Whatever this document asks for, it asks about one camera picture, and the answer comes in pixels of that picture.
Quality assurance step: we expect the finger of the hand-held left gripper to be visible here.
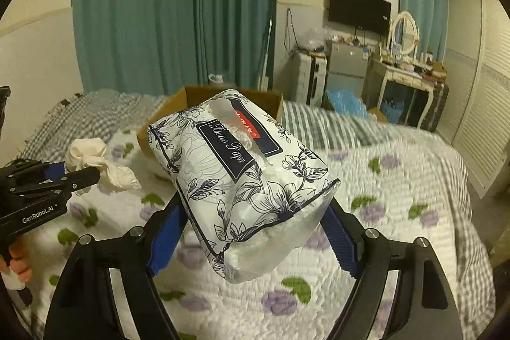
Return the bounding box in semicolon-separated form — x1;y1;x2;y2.
52;167;101;195
42;161;70;183

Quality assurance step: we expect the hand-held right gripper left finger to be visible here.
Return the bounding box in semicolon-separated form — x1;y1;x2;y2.
43;193;190;340

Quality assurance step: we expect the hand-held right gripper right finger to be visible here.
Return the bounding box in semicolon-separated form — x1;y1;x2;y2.
319;199;467;340

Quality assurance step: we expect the white tissue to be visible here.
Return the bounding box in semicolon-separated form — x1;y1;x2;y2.
65;138;142;192

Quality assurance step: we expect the floral print tissue pack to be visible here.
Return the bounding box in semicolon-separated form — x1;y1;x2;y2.
147;88;341;283

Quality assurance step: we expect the brown cardboard box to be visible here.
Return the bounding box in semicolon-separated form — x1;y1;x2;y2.
136;85;284;158

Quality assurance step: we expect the person's left hand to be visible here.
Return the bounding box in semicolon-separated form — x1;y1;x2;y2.
0;234;33;291

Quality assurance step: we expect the white floral blanket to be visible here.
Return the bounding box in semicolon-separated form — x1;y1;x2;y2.
32;123;499;340

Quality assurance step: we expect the floral white quilt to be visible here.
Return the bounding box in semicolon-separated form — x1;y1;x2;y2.
18;88;497;325

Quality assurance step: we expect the blue plastic bag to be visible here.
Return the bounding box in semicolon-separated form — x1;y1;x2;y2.
324;82;369;119

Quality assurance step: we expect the white suitcase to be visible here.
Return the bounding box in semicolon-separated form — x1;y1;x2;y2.
288;52;328;105

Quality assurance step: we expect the dark trunk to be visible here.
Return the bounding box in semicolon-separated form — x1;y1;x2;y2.
421;81;449;133

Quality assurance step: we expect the white dressing table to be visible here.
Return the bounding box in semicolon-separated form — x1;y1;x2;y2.
375;56;447;127

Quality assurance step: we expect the silver mini fridge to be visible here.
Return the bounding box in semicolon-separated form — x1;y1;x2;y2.
326;40;376;107

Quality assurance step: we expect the wide teal curtain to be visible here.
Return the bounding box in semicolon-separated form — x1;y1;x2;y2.
73;0;279;96

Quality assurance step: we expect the clear plastic bag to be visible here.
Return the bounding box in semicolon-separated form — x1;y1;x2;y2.
298;26;330;52

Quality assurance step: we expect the white louvred wardrobe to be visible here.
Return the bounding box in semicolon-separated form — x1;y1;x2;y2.
445;0;510;199

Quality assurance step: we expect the white oval vanity mirror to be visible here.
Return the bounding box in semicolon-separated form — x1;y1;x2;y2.
388;11;421;58

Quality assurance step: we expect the black wall television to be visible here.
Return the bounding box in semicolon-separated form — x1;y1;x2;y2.
329;0;392;37

